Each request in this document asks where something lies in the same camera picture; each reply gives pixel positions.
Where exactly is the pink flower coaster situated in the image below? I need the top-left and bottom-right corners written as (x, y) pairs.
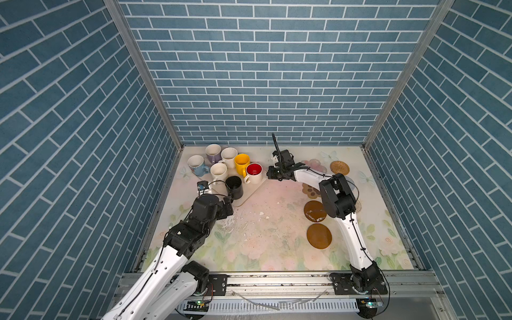
top-left (303, 159), bottom-right (327, 173)

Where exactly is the white mug red inside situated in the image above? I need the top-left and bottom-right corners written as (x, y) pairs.
top-left (244, 163), bottom-right (263, 185)

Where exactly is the beige serving tray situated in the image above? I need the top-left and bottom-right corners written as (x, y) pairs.
top-left (200, 167), bottom-right (268, 207)

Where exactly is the black mug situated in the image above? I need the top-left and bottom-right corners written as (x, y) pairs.
top-left (225, 176), bottom-right (243, 201)

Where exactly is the yellow mug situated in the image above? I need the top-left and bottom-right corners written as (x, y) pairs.
top-left (234, 153), bottom-right (251, 177)

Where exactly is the brown paw coaster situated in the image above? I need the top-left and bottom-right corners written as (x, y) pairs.
top-left (302, 183), bottom-right (321, 199)

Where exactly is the woven rattan coaster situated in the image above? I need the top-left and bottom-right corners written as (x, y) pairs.
top-left (329, 161), bottom-right (350, 175)

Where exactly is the brown round coaster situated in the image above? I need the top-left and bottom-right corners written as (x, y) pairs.
top-left (303, 201), bottom-right (327, 223)
top-left (306, 223), bottom-right (333, 249)

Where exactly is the multicolour stitched round coaster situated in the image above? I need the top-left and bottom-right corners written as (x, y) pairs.
top-left (355, 200), bottom-right (362, 213)

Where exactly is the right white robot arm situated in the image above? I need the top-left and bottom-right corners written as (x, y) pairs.
top-left (267, 135), bottom-right (383, 293)

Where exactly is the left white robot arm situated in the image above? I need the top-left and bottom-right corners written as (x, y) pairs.
top-left (102, 194), bottom-right (233, 319)

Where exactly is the plain white mug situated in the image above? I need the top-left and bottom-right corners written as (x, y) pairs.
top-left (210, 162), bottom-right (228, 181)

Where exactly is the blue mug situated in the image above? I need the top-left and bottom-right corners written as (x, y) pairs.
top-left (187, 155), bottom-right (210, 177)

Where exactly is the white speckled mug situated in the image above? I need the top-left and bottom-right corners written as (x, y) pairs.
top-left (220, 147), bottom-right (238, 169)

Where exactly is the purple mug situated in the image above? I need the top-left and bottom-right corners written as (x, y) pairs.
top-left (205, 144), bottom-right (222, 165)

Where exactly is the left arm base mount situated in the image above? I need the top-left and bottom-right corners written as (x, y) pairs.
top-left (193, 273), bottom-right (228, 297)

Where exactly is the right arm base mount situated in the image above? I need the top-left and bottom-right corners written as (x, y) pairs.
top-left (329, 273), bottom-right (388, 295)

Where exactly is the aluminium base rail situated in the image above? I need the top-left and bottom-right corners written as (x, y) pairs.
top-left (115, 271), bottom-right (445, 301)

